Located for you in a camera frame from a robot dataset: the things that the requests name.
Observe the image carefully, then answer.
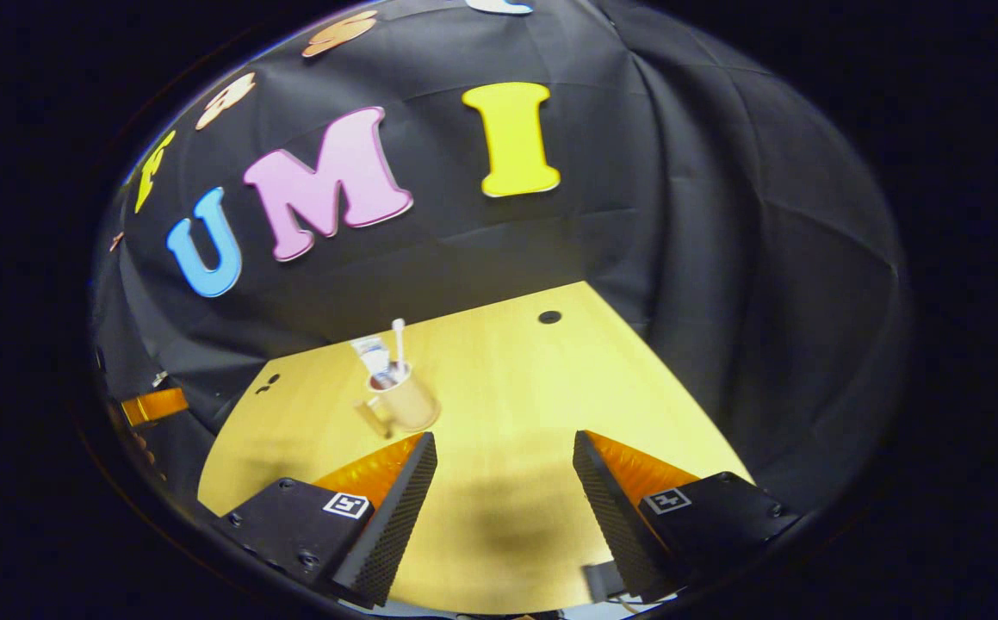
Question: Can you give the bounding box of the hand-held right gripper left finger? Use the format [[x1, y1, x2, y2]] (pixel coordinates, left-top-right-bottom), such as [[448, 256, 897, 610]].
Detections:
[[213, 432, 439, 609]]

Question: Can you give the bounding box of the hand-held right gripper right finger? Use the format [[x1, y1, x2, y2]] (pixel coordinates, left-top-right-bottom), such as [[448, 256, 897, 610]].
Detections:
[[571, 430, 802, 605]]

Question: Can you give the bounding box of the beige cup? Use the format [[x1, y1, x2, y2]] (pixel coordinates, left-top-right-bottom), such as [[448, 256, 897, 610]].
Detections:
[[356, 360, 443, 441]]

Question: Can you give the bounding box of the white toothpaste tube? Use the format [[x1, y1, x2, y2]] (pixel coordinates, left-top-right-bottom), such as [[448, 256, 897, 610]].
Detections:
[[350, 336, 397, 388]]

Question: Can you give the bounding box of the wooden desktop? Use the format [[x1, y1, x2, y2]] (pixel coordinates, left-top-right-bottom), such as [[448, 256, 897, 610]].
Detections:
[[197, 280, 754, 617]]

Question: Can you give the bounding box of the black backdrop cloth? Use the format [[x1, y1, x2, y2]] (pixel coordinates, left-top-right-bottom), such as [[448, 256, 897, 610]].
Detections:
[[90, 0, 911, 518]]

